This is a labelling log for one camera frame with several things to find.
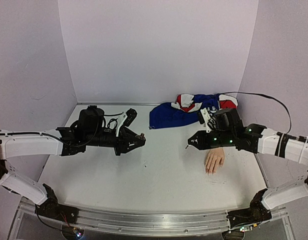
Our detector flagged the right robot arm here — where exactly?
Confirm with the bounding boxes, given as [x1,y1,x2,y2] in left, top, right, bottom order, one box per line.
[188,108,308,210]

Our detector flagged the blue red white jacket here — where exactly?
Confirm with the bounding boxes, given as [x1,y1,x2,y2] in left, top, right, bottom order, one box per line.
[149,93,238,130]

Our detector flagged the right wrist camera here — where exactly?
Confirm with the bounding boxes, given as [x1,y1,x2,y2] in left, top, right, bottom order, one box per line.
[197,108,216,133]

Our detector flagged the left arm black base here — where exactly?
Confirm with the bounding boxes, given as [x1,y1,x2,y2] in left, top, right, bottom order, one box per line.
[35,184,79,224]

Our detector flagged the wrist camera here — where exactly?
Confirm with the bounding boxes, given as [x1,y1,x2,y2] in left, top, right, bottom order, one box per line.
[115,108,137,137]
[197,108,216,133]

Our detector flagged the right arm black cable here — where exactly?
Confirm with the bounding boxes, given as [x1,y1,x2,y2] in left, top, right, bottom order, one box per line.
[220,91,293,135]

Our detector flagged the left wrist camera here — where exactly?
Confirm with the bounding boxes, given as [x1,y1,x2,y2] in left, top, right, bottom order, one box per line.
[115,108,137,137]

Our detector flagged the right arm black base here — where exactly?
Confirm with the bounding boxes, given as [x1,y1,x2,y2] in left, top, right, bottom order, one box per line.
[227,188,272,229]

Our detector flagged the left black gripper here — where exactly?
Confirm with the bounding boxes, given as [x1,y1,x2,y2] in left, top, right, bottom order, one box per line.
[86,128,146,157]

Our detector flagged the aluminium front rail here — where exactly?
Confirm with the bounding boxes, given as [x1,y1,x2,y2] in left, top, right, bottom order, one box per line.
[17,207,292,232]

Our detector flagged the mannequin hand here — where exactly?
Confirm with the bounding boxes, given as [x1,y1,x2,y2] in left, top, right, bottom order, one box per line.
[204,147,225,174]

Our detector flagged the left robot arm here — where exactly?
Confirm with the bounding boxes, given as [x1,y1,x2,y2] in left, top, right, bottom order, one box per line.
[0,105,146,219]

